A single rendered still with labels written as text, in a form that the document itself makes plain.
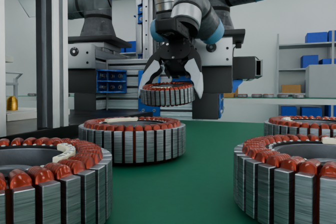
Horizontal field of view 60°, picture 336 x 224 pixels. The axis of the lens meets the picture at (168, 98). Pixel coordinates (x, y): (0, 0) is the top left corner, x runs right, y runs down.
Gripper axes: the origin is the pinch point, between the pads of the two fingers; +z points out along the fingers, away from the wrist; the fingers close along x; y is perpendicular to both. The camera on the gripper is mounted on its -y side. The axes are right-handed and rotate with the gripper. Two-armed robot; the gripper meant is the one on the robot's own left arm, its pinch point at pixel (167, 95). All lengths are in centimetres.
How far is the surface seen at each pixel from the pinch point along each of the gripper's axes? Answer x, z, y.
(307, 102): -48, -106, 205
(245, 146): -19.1, 21.0, -32.4
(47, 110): 7.4, 14.1, -21.5
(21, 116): 19.2, 12.2, -14.7
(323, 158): -23.5, 20.7, -29.9
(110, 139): -7.1, 19.6, -27.8
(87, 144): -10.2, 22.5, -35.0
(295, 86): -61, -301, 510
